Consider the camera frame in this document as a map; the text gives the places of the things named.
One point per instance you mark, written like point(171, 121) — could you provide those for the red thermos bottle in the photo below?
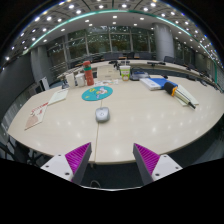
point(88, 75)

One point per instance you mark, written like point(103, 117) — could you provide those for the black microphone with orange band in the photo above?
point(170, 88)

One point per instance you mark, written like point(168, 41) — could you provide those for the red and white pamphlet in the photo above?
point(36, 116)

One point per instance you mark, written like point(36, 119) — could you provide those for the green printed cup with straw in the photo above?
point(125, 72)

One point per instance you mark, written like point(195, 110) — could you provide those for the dark office chairs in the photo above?
point(116, 56)

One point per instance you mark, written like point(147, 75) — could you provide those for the colourful sticker sheet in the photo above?
point(106, 82)

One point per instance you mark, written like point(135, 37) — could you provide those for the white lidded mug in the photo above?
point(80, 80)

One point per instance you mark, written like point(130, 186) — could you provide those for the stack of white paper cups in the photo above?
point(70, 81)

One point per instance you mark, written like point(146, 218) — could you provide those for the blue and white book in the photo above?
point(155, 83)

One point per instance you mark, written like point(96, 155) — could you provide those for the round teal cartoon mouse pad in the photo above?
point(97, 93)

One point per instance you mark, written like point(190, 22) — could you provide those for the ceiling lights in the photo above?
point(100, 6)

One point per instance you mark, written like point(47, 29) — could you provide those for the black desk device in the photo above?
point(138, 75)

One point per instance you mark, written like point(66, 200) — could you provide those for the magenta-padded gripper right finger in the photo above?
point(146, 157)

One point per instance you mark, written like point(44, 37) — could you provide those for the beige cardboard box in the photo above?
point(108, 73)

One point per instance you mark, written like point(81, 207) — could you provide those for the silver computer mouse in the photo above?
point(102, 114)

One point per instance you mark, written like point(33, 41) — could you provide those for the white paper booklet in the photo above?
point(190, 96)

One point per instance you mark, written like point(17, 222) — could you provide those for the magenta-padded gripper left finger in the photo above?
point(77, 156)

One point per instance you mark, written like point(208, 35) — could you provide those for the white printed paper sheet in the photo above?
point(58, 96)

